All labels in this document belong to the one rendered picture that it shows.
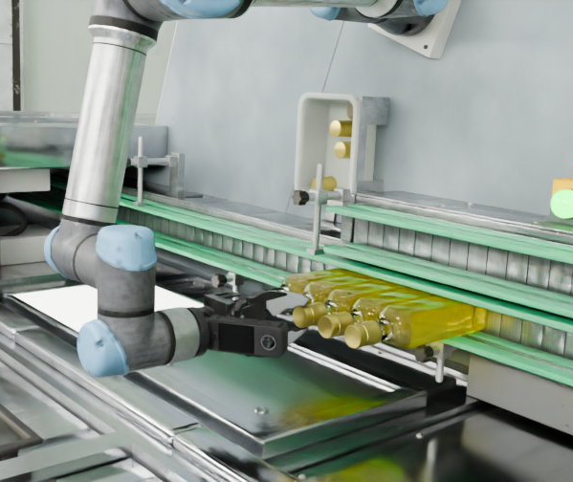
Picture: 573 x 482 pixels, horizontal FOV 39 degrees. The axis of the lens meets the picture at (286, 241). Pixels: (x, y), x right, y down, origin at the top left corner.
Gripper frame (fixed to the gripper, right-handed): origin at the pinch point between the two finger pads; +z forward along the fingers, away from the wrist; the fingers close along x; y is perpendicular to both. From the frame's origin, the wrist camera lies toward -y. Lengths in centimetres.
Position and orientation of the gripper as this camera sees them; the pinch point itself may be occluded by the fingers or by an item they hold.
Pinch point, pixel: (303, 316)
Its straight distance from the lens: 126.4
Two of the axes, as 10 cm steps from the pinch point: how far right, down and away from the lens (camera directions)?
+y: -6.5, -1.7, 7.4
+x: -0.5, 9.8, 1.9
